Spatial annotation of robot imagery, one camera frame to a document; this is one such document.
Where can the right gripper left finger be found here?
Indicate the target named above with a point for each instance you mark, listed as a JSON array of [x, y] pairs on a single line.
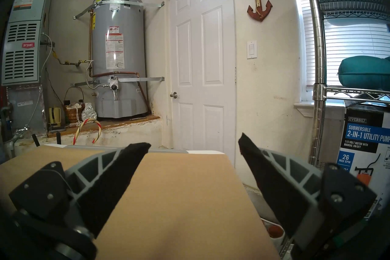
[[100, 189]]

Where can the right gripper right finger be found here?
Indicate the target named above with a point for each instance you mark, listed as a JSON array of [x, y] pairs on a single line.
[[283, 192]]

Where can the white tub with orange content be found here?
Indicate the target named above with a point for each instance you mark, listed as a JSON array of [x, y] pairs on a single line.
[[274, 230]]

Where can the wooden platform ledge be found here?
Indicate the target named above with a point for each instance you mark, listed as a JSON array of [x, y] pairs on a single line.
[[122, 123]]

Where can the striped candy cane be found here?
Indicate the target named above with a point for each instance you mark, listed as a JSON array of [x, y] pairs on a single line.
[[90, 120]]

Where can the crumpled aluminium foil lump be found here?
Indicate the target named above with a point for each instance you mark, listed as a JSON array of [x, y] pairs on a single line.
[[89, 113]]

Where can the yellow container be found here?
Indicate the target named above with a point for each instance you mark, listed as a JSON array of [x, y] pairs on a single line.
[[54, 115]]

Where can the white window sill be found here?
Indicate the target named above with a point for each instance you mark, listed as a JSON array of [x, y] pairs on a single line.
[[304, 107]]

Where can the utility pump cardboard box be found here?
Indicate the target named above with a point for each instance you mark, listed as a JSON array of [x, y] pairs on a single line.
[[362, 137]]

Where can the silver door knob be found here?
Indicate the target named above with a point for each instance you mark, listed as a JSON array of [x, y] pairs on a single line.
[[174, 95]]

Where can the yellow gas line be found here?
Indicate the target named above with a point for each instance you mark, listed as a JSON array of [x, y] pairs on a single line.
[[71, 63]]

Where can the white panel door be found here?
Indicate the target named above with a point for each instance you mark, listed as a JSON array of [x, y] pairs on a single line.
[[201, 79]]

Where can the grey water heater tank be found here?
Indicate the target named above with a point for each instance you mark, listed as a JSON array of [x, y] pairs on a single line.
[[118, 49]]

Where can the teal tufted cushion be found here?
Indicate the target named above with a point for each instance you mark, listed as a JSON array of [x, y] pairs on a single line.
[[365, 72]]

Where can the grey Bryant furnace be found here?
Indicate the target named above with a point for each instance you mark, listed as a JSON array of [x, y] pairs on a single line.
[[24, 64]]

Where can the white window blinds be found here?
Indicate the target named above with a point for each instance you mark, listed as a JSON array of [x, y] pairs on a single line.
[[350, 43]]

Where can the white light switch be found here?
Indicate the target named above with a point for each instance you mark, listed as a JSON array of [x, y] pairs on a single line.
[[251, 49]]

